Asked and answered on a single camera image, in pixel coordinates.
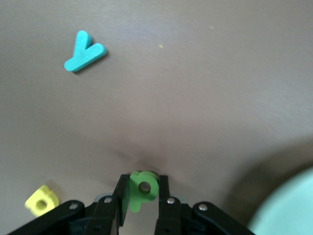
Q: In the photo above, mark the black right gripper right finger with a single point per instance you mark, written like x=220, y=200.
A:
x=176, y=218

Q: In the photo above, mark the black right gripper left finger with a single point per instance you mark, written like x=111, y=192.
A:
x=105, y=215

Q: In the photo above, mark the green foam letter p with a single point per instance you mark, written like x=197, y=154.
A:
x=135, y=198

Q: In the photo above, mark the yellow foam letter d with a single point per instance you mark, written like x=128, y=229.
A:
x=49, y=195

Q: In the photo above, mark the teal foam letter y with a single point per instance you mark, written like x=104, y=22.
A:
x=82, y=56

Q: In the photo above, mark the mint green plate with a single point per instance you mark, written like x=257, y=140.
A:
x=288, y=208

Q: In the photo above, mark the brown table cover sheet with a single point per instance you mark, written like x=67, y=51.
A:
x=183, y=98

